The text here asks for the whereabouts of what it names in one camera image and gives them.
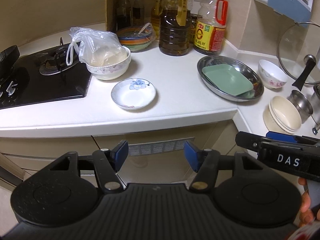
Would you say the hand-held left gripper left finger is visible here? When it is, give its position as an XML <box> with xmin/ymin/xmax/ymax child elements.
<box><xmin>49</xmin><ymin>140</ymin><xmax>129</xmax><ymax>194</ymax></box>

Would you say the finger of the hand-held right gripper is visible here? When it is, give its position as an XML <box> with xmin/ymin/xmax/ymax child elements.
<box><xmin>235</xmin><ymin>131</ymin><xmax>275</xmax><ymax>154</ymax></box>
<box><xmin>265</xmin><ymin>131</ymin><xmax>320</xmax><ymax>145</ymax></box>

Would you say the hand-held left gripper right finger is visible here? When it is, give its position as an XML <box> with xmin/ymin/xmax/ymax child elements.
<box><xmin>184</xmin><ymin>141</ymin><xmax>266</xmax><ymax>193</ymax></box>

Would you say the cream bowl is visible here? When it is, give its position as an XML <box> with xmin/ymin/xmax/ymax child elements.
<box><xmin>263</xmin><ymin>102</ymin><xmax>299</xmax><ymax>134</ymax></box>
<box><xmin>269</xmin><ymin>95</ymin><xmax>302</xmax><ymax>130</ymax></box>

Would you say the large steel bowl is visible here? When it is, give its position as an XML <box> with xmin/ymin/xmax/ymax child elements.
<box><xmin>290</xmin><ymin>89</ymin><xmax>314</xmax><ymax>124</ymax></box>

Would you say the small floral saucer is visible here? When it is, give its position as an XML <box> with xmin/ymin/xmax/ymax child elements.
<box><xmin>111</xmin><ymin>78</ymin><xmax>157</xmax><ymax>110</ymax></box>

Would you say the small floral bowl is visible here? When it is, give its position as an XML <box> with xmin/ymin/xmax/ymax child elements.
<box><xmin>258</xmin><ymin>59</ymin><xmax>288</xmax><ymax>89</ymax></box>

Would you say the green square plate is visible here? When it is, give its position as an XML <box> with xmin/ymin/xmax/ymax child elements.
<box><xmin>202</xmin><ymin>64</ymin><xmax>255</xmax><ymax>98</ymax></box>

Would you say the oval steel tray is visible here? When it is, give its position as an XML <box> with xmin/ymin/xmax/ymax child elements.
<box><xmin>197</xmin><ymin>55</ymin><xmax>265</xmax><ymax>102</ymax></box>

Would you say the person's right hand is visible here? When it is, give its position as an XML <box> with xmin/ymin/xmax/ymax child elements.
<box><xmin>297</xmin><ymin>177</ymin><xmax>316</xmax><ymax>229</ymax></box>

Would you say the cabinet vent grille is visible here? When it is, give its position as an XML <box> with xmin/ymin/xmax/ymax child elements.
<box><xmin>127</xmin><ymin>137</ymin><xmax>195</xmax><ymax>157</ymax></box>

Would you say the white cooker inner pot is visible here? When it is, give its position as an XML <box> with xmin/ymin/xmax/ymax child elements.
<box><xmin>313</xmin><ymin>84</ymin><xmax>320</xmax><ymax>120</ymax></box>

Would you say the large floral bowl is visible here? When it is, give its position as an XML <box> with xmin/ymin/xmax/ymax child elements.
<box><xmin>86</xmin><ymin>45</ymin><xmax>132</xmax><ymax>81</ymax></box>

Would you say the clear plastic bag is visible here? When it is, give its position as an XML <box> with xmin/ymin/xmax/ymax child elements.
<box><xmin>65</xmin><ymin>27</ymin><xmax>128</xmax><ymax>67</ymax></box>

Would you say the colourful striped bowl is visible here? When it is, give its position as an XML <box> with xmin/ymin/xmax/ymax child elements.
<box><xmin>116</xmin><ymin>22</ymin><xmax>157</xmax><ymax>53</ymax></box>

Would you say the black gas stove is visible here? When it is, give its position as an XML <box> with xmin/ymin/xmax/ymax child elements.
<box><xmin>0</xmin><ymin>39</ymin><xmax>92</xmax><ymax>110</ymax></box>

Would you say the small brown jar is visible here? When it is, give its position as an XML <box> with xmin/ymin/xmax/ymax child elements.
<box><xmin>189</xmin><ymin>14</ymin><xmax>200</xmax><ymax>44</ymax></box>

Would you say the large cooking oil bottle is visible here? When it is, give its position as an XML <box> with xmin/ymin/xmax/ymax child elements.
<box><xmin>157</xmin><ymin>0</ymin><xmax>192</xmax><ymax>56</ymax></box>

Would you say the dark bottle with yellow cap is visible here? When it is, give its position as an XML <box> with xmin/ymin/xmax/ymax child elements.
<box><xmin>115</xmin><ymin>0</ymin><xmax>132</xmax><ymax>32</ymax></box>

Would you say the dark bottle with black cap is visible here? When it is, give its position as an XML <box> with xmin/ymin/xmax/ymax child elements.
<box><xmin>132</xmin><ymin>0</ymin><xmax>145</xmax><ymax>28</ymax></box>

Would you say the yellow oil bottle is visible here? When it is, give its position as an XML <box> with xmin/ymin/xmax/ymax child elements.
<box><xmin>150</xmin><ymin>0</ymin><xmax>162</xmax><ymax>40</ymax></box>

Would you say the glass lid with black handle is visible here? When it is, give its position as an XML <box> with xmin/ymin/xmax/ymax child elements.
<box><xmin>277</xmin><ymin>22</ymin><xmax>320</xmax><ymax>88</ymax></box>

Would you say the sauce bottle with red handle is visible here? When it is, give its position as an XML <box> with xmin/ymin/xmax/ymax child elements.
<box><xmin>194</xmin><ymin>0</ymin><xmax>229</xmax><ymax>55</ymax></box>

